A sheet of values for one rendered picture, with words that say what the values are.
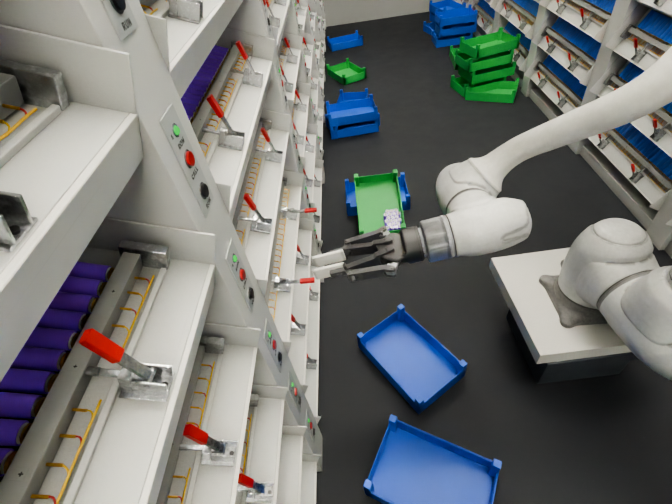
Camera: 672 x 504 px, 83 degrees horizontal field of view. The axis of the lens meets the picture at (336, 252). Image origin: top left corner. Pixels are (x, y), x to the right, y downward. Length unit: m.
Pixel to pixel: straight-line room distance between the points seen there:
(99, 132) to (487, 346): 1.27
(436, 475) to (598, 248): 0.72
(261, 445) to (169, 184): 0.50
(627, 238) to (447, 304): 0.65
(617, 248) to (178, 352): 0.94
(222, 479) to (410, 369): 0.88
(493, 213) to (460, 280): 0.81
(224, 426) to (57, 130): 0.40
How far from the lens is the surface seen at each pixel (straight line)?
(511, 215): 0.80
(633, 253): 1.09
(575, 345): 1.20
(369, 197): 1.83
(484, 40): 3.06
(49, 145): 0.36
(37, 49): 0.40
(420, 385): 1.31
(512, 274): 1.30
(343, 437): 1.27
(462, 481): 1.23
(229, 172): 0.64
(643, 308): 1.01
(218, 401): 0.59
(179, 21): 0.63
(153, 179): 0.43
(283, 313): 0.90
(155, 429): 0.39
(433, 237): 0.77
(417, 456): 1.24
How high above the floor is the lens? 1.19
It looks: 45 degrees down
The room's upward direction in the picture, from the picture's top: 10 degrees counter-clockwise
